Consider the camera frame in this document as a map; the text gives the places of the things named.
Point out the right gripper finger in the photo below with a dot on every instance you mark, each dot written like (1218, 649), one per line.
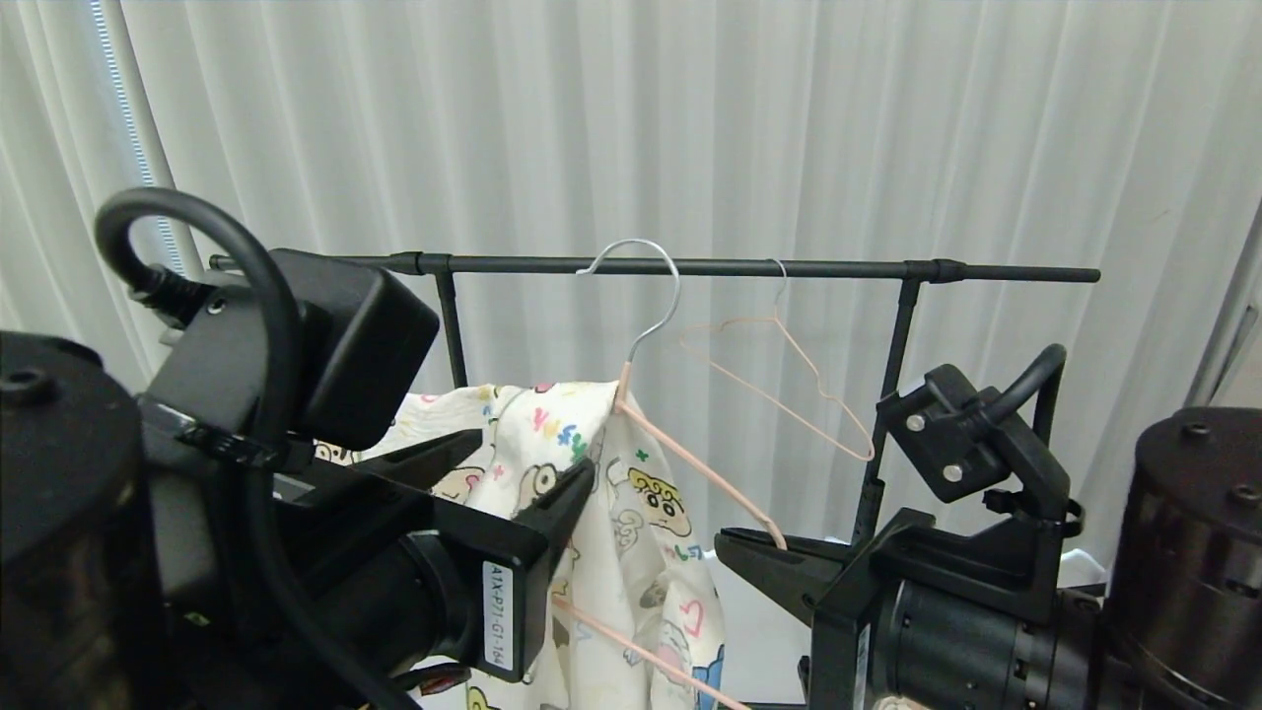
(799, 587)
(818, 552)

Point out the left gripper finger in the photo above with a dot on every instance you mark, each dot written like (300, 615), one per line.
(557, 513)
(434, 463)

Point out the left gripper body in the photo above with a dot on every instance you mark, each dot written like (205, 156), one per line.
(454, 552)

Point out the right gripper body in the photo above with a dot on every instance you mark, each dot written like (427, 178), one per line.
(946, 651)

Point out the pink clothes hanger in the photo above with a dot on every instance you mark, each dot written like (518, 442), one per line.
(775, 318)
(690, 463)

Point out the black clothes rack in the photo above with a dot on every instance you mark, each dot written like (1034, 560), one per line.
(789, 268)

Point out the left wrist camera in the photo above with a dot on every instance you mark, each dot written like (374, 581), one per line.
(345, 335)

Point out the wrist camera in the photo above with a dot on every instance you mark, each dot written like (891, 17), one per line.
(345, 335)
(946, 434)

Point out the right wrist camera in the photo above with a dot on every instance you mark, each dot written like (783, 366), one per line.
(946, 434)

